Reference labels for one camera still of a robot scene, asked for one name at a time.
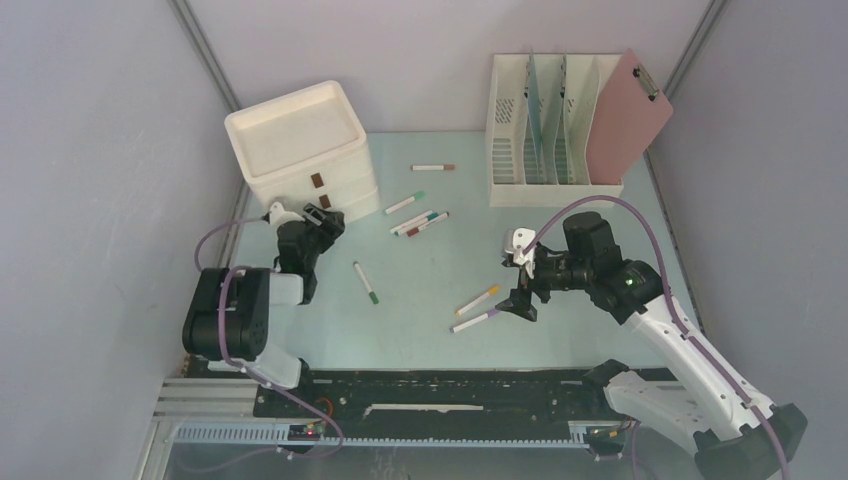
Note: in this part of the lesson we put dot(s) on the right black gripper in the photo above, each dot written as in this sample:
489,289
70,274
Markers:
519,300

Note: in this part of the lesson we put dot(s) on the white marker yellow cap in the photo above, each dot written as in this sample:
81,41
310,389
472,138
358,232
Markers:
477,300

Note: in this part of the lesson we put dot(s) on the white marker purple cap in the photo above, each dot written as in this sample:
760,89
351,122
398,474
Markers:
474,321

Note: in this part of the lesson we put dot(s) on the white marker dark-green cap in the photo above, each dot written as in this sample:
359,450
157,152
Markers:
366,283

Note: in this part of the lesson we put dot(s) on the blue clipboard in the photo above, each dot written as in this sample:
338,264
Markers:
536,172

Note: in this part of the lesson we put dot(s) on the pink clipboard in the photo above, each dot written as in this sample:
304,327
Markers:
630,112

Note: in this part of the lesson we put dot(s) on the green clipboard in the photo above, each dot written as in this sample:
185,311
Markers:
581,84

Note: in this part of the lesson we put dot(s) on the cream three-drawer cabinet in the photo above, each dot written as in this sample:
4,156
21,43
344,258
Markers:
306,147

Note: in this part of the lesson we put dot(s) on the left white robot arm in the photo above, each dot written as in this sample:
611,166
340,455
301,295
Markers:
228,320

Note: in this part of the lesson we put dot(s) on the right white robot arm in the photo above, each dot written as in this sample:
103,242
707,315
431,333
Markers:
730,428

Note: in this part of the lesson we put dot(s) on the white marker teal cap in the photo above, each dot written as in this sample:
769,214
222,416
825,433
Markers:
414,222

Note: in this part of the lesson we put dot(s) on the white marker maroon cap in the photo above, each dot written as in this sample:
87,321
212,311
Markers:
431,221

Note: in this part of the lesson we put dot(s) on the white marker green cap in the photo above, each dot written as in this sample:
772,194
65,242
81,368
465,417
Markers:
404,202

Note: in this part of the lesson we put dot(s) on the white marker brown cap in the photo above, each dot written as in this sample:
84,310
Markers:
432,167

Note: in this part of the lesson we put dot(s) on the cream file organizer rack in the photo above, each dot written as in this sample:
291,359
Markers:
508,136

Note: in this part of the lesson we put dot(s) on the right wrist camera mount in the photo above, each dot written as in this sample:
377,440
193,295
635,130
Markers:
516,249

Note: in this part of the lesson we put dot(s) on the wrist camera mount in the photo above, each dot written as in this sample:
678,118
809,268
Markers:
277,215
516,249

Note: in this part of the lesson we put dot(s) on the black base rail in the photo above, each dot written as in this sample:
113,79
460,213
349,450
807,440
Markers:
547,408

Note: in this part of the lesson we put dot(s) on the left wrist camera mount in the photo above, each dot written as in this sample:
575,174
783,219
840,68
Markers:
277,215

